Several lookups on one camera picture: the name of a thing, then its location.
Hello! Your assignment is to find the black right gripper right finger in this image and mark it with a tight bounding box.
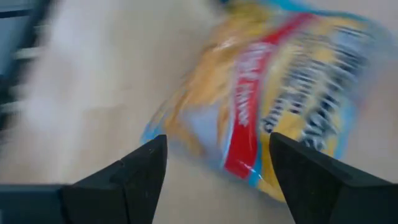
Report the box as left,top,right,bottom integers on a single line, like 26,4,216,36
269,131,398,224

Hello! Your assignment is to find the blue beef ramen pack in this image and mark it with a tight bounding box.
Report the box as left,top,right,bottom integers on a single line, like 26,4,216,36
141,0,396,203

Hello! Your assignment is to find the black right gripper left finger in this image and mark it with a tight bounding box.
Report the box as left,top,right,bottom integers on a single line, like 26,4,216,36
0,134,169,224

